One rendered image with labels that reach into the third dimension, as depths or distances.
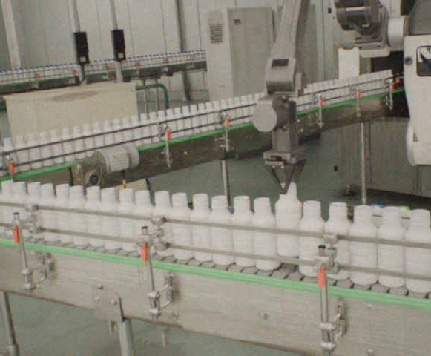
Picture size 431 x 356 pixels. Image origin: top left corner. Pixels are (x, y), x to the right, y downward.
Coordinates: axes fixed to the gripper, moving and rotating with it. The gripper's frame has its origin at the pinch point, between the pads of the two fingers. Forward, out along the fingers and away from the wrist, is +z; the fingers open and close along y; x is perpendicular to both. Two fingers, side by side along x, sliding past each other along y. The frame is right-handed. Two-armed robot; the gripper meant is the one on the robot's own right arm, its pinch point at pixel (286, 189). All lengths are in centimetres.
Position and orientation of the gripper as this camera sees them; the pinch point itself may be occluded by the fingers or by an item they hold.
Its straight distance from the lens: 133.5
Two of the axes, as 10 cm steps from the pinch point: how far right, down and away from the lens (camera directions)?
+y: -5.0, 2.1, -8.4
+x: 8.6, 0.5, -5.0
